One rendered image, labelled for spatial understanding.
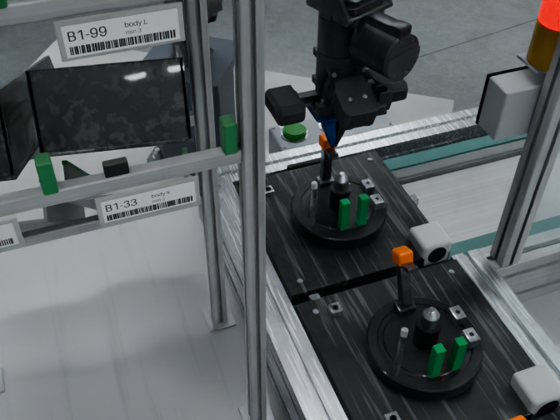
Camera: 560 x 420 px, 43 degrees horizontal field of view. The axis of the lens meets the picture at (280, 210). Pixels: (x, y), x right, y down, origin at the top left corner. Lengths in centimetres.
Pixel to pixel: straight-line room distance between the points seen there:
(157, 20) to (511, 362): 60
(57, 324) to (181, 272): 20
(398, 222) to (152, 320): 39
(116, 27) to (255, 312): 37
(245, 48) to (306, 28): 294
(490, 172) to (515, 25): 250
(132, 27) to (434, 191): 77
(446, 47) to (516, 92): 258
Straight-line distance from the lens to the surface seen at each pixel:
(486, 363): 91
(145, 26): 52
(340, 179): 99
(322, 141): 100
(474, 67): 332
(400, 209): 106
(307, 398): 86
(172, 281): 110
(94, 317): 108
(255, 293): 75
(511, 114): 87
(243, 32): 54
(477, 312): 95
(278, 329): 91
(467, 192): 120
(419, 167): 120
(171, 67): 62
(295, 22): 353
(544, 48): 85
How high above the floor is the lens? 169
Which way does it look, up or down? 44 degrees down
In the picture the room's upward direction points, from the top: 1 degrees clockwise
